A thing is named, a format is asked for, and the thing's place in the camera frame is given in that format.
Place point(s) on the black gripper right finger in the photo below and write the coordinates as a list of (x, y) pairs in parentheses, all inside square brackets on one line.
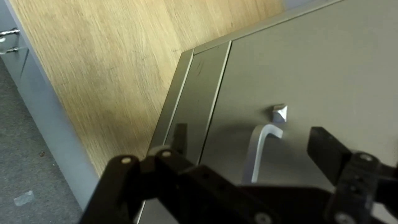
[(360, 180)]

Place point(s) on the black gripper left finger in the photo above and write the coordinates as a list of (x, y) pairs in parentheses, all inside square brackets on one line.
[(193, 194)]

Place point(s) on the beige filing cabinet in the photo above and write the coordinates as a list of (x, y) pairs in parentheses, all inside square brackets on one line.
[(290, 103)]

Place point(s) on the beige bottom cabinet drawer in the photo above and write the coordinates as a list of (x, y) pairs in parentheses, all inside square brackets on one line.
[(315, 103)]

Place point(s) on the grey base cabinet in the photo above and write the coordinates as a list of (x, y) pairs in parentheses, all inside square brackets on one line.
[(45, 107)]

